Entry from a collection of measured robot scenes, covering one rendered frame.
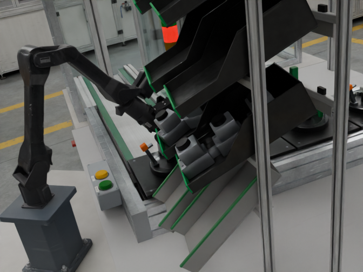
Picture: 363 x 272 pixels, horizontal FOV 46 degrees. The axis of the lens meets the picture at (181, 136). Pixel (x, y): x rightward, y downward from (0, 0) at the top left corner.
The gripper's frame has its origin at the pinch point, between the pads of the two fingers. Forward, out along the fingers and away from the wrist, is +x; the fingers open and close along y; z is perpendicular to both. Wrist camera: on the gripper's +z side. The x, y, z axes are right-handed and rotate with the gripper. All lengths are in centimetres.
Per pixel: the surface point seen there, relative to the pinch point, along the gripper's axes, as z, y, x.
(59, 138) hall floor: -96, 266, 63
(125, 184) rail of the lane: -21.0, 0.1, 0.0
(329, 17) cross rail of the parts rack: 39, -49, -18
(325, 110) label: 28, -47, -3
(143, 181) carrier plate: -15.7, -3.8, 2.0
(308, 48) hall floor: 155, 330, 258
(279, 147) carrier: 19.1, -8.6, 28.9
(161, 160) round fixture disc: -8.3, 1.8, 5.2
